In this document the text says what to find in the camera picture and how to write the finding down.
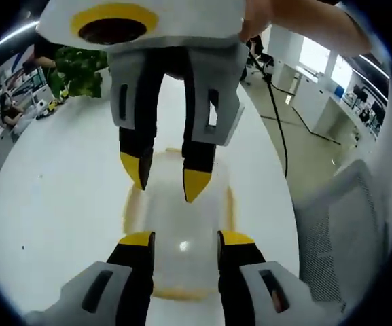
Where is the clear plastic buckle box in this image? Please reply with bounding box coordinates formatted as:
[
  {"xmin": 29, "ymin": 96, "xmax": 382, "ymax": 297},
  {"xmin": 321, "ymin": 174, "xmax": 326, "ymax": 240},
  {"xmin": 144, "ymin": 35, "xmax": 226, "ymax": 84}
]
[{"xmin": 123, "ymin": 147, "xmax": 243, "ymax": 304}]

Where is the person's right hand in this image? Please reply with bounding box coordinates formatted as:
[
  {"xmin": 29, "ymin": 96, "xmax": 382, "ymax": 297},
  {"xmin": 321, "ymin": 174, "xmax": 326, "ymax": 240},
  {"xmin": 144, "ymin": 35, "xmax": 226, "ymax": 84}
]
[{"xmin": 238, "ymin": 0, "xmax": 305, "ymax": 42}]

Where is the white office desk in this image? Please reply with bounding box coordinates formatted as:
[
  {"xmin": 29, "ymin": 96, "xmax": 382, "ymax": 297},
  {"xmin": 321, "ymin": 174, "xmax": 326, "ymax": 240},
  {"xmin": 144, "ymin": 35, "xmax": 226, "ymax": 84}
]
[{"xmin": 272, "ymin": 63, "xmax": 382, "ymax": 145}]

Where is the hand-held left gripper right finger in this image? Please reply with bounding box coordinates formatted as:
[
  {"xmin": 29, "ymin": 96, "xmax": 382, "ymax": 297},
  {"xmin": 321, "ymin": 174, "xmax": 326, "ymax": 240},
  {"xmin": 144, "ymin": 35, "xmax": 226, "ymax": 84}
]
[{"xmin": 217, "ymin": 230, "xmax": 349, "ymax": 326}]

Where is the green potted plant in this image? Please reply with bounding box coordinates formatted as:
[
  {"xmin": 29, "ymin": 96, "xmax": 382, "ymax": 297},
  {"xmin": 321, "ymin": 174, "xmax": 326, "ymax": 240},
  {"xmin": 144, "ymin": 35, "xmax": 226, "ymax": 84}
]
[{"xmin": 48, "ymin": 45, "xmax": 111, "ymax": 100}]

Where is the long ceiling light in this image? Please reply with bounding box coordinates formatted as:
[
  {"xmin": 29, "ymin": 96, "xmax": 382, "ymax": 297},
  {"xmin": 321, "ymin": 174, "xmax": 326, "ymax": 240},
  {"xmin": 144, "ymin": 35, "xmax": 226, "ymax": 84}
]
[{"xmin": 0, "ymin": 20, "xmax": 42, "ymax": 49}]

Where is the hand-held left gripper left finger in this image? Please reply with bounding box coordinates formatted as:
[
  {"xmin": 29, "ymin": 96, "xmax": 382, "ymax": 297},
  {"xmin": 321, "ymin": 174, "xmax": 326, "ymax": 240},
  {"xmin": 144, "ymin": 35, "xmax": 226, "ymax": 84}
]
[{"xmin": 24, "ymin": 230, "xmax": 156, "ymax": 326}]

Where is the black cable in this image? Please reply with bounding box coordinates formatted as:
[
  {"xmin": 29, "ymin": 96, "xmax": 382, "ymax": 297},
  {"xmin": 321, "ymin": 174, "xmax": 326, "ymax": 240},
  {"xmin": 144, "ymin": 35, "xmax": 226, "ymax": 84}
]
[{"xmin": 246, "ymin": 40, "xmax": 289, "ymax": 178}]

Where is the grey mesh office chair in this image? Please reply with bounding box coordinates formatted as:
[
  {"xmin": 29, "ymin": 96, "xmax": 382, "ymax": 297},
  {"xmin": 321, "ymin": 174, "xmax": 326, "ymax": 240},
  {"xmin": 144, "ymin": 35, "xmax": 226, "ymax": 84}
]
[{"xmin": 292, "ymin": 158, "xmax": 392, "ymax": 306}]

